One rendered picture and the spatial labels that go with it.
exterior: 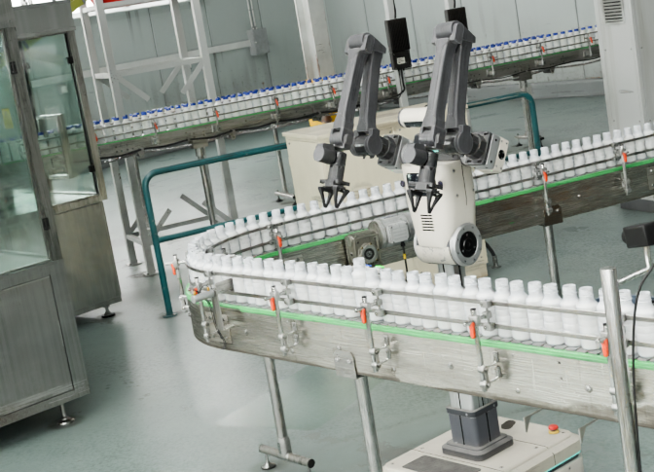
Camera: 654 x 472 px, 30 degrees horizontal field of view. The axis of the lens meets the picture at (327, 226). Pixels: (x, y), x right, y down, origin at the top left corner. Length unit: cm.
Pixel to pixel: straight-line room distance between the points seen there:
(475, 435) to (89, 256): 479
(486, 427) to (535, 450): 20
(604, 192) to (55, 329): 292
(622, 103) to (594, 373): 657
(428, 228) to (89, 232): 477
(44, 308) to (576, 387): 382
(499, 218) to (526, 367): 232
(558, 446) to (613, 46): 545
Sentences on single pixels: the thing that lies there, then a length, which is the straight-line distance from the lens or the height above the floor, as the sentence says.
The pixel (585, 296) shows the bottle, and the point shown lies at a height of 115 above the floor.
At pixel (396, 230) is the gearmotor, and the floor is 100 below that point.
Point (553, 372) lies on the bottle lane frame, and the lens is 339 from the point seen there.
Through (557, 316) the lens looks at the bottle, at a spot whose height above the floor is 108.
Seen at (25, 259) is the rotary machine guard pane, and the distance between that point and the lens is 656.
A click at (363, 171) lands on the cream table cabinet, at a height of 89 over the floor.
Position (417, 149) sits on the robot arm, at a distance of 405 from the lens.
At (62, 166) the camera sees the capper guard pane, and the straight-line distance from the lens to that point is 880.
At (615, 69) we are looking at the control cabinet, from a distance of 976.
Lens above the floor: 202
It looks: 11 degrees down
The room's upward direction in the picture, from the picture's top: 9 degrees counter-clockwise
